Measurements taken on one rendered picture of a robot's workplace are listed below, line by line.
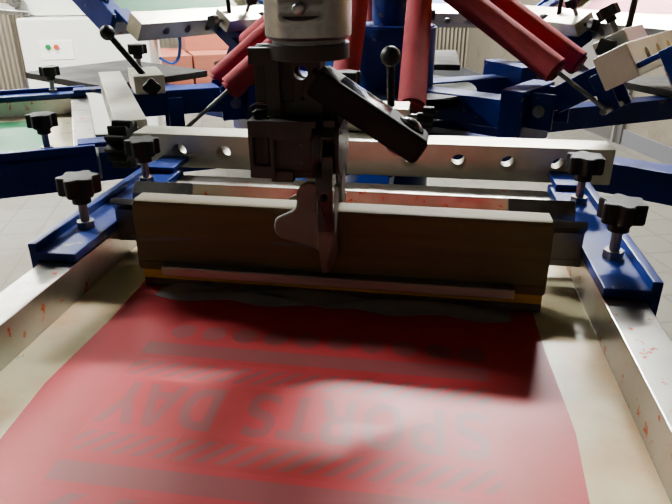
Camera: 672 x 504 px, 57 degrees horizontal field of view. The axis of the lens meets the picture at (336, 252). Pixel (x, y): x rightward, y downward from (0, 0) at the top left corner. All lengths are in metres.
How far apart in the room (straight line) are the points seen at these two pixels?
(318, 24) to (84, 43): 4.64
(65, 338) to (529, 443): 0.41
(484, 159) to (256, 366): 0.49
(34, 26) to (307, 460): 4.89
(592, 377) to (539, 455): 0.11
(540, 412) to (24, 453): 0.38
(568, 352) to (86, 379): 0.41
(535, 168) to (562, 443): 0.50
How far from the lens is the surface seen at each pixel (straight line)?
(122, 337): 0.60
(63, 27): 5.16
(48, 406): 0.54
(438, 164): 0.89
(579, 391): 0.54
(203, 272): 0.63
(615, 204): 0.64
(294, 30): 0.53
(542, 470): 0.46
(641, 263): 0.64
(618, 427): 0.52
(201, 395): 0.51
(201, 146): 0.94
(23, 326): 0.61
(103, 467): 0.47
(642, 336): 0.56
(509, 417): 0.50
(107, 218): 0.75
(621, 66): 0.99
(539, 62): 1.24
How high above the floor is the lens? 1.26
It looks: 24 degrees down
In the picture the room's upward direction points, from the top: straight up
